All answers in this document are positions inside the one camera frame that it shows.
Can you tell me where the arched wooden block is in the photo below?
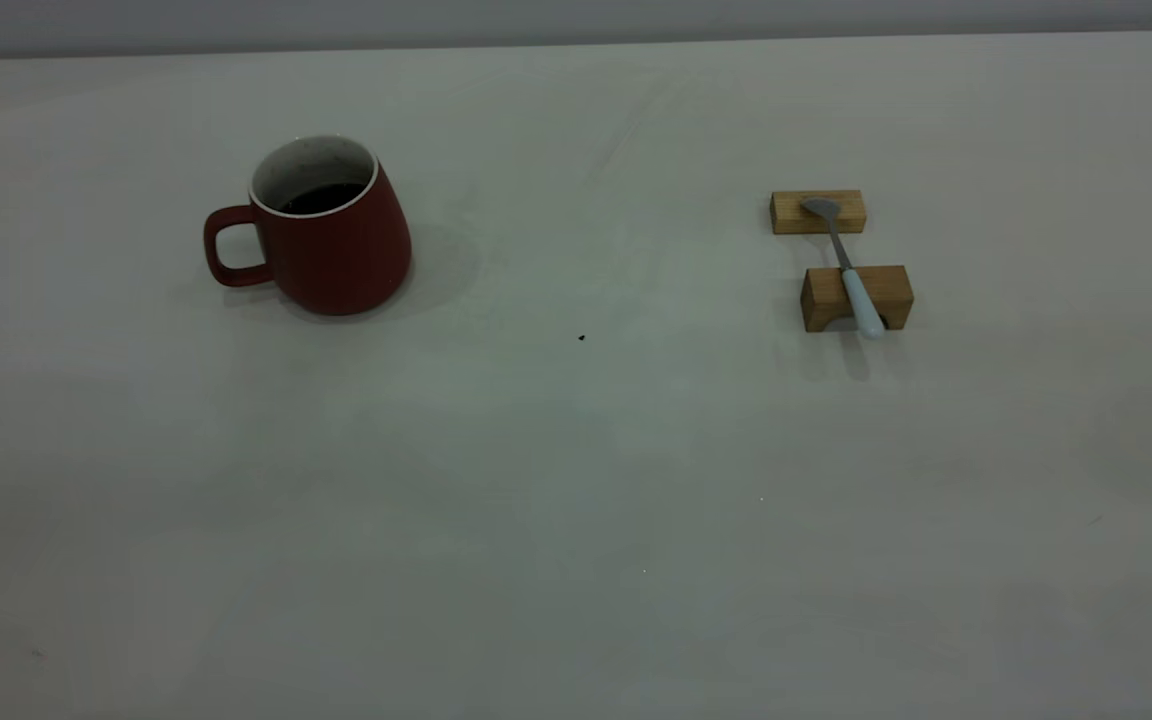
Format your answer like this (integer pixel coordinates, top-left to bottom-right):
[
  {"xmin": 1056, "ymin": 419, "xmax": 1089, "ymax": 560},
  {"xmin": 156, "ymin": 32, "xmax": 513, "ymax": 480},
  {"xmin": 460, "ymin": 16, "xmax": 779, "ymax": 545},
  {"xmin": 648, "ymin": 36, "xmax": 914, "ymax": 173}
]
[{"xmin": 800, "ymin": 264, "xmax": 916, "ymax": 333}]

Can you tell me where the flat rectangular wooden block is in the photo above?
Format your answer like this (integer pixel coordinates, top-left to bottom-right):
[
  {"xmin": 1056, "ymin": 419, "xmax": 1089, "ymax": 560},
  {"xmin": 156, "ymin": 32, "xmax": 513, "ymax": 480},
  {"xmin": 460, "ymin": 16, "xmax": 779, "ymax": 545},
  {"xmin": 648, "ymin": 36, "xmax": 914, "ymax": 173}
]
[{"xmin": 770, "ymin": 189, "xmax": 868, "ymax": 236}]

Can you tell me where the red ceramic mug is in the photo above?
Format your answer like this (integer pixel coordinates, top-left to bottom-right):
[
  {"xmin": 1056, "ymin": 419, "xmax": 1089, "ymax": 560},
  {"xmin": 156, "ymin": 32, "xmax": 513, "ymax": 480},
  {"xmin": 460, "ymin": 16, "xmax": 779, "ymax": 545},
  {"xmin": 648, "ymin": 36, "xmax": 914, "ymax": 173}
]
[{"xmin": 202, "ymin": 134, "xmax": 414, "ymax": 318}]

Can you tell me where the spoon with pale blue handle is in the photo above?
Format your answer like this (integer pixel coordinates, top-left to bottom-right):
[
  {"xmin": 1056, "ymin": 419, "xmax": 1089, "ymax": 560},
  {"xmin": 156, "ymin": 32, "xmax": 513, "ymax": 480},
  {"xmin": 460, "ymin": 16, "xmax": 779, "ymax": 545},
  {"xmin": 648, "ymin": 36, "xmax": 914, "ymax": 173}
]
[{"xmin": 800, "ymin": 196, "xmax": 887, "ymax": 342}]

